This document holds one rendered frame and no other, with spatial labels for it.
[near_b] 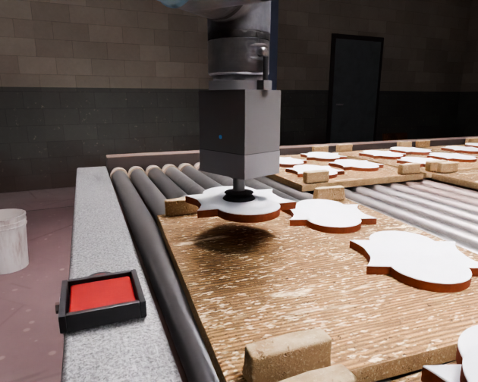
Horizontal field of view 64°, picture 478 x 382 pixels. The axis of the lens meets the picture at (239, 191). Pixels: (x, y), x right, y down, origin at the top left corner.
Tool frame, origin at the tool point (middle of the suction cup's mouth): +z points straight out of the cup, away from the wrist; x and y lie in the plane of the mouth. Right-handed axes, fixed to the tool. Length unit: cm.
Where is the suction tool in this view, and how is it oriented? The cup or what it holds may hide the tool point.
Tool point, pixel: (238, 207)
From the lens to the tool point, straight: 51.0
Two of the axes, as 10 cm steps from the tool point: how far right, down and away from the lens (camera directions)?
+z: 0.0, 9.7, 2.3
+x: -7.2, 1.6, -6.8
